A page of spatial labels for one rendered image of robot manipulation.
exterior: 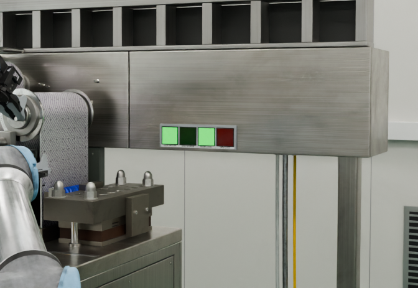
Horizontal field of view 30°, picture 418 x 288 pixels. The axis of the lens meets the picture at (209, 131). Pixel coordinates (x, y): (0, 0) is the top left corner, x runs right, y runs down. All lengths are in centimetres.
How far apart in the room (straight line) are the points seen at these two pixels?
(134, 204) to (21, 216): 83
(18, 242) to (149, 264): 94
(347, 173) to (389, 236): 226
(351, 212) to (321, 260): 237
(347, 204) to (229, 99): 47
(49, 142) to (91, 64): 37
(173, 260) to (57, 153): 48
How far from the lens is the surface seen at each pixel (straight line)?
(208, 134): 229
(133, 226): 222
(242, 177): 478
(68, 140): 231
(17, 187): 151
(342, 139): 216
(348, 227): 235
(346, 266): 238
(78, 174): 235
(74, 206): 210
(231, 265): 490
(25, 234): 137
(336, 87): 216
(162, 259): 232
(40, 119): 219
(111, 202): 214
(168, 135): 234
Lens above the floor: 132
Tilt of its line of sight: 3 degrees down
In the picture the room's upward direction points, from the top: straight up
